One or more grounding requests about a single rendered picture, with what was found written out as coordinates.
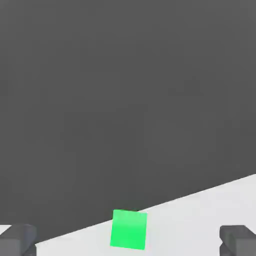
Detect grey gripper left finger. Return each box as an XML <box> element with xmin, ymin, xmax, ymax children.
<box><xmin>0</xmin><ymin>223</ymin><xmax>38</xmax><ymax>256</ymax></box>

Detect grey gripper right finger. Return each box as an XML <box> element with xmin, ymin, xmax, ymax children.
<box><xmin>219</xmin><ymin>224</ymin><xmax>256</xmax><ymax>256</ymax></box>

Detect small green cube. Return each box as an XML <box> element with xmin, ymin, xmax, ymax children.
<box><xmin>109</xmin><ymin>209</ymin><xmax>148</xmax><ymax>251</ymax></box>

